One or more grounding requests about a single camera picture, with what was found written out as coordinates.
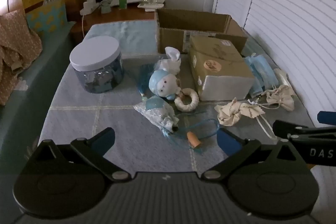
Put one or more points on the cream striped pouch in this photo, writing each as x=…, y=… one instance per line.
x=231, y=113

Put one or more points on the closed brown cardboard box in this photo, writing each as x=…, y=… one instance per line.
x=220, y=66

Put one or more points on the clear jar white lid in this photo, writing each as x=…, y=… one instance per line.
x=95, y=66

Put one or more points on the white power strip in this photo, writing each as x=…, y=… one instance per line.
x=90, y=5

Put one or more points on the teal bed sheet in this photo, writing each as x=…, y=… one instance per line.
x=34, y=113

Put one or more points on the yellow blue paper bag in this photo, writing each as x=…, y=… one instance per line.
x=46, y=8

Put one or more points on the glittery white blue pouch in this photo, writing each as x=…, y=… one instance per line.
x=157, y=112

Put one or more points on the plush sheep toy blue hood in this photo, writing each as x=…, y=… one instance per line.
x=164, y=83

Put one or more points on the grey blue checked blanket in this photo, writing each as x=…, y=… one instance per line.
x=105, y=119

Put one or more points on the blue tassel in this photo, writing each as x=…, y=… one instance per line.
x=144, y=79

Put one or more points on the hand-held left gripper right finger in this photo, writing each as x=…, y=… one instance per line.
x=227, y=142

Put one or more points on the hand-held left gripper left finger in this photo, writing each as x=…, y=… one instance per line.
x=105, y=138

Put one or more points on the green bottle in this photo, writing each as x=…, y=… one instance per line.
x=122, y=2

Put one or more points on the wooden nightstand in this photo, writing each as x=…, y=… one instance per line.
x=123, y=15

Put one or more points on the light blue towel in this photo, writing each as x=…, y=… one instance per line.
x=123, y=35

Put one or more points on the stack of blue face masks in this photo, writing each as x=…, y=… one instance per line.
x=260, y=69

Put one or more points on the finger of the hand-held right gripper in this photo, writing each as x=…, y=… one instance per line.
x=288, y=128
x=326, y=117

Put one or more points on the white gauze pouch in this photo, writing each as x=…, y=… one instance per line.
x=172, y=54

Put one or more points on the brown dotted cloth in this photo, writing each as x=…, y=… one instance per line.
x=15, y=56

